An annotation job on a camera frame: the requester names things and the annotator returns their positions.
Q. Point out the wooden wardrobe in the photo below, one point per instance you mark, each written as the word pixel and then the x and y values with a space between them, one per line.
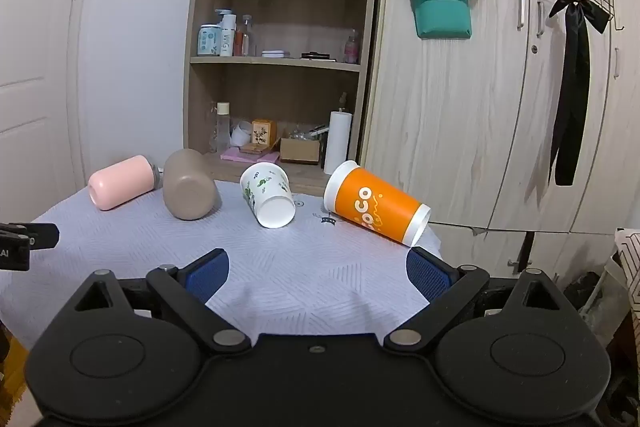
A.
pixel 450 107

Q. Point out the teal pouch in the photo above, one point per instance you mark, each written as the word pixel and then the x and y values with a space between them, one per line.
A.
pixel 442 14

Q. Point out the white flat tin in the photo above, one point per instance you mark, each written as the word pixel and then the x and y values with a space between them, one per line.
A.
pixel 275 54

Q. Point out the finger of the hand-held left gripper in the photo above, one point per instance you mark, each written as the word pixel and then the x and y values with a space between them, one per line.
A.
pixel 40 236

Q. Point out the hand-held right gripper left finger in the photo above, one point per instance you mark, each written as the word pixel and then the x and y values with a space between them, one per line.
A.
pixel 207 274

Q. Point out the amber bottle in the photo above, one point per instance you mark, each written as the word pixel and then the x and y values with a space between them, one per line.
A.
pixel 244 39

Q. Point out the pink cup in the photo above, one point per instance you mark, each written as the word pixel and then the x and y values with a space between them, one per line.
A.
pixel 120 182

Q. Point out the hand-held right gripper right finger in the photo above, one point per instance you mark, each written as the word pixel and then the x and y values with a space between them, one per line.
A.
pixel 427 276

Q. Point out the orange cup with white rims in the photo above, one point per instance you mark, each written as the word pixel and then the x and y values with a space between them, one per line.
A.
pixel 375 207

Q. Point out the white floral paper cup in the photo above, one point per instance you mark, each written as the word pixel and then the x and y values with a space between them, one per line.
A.
pixel 265 194

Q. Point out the white door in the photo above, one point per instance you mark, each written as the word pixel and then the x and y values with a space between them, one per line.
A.
pixel 35 57

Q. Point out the teal label jar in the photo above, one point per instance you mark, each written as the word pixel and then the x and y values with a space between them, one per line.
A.
pixel 208 41

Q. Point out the pink book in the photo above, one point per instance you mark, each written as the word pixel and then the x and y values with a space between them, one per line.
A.
pixel 235 155

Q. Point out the white patterned box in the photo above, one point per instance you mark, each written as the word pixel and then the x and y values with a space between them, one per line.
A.
pixel 629 267

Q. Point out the cardboard box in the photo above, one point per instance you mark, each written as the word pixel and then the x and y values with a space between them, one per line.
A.
pixel 299 151

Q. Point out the yellow floral box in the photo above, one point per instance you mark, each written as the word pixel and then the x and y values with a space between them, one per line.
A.
pixel 263 133

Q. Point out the taupe cup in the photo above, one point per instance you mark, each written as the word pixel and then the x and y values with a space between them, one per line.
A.
pixel 190 187

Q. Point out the black ribbon bow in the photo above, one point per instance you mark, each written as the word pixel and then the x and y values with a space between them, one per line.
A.
pixel 575 72

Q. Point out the pink bottle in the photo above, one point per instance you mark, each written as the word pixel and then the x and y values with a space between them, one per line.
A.
pixel 352 49

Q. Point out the white paper towel roll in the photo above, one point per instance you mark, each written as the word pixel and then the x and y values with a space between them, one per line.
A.
pixel 337 142

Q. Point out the black flat case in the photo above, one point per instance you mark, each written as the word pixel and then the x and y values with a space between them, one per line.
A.
pixel 317 56

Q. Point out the pale quilted tablecloth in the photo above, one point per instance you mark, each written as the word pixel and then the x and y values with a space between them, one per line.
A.
pixel 300 267

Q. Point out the clear bottle with beige cap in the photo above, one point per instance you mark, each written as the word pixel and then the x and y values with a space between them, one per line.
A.
pixel 221 132

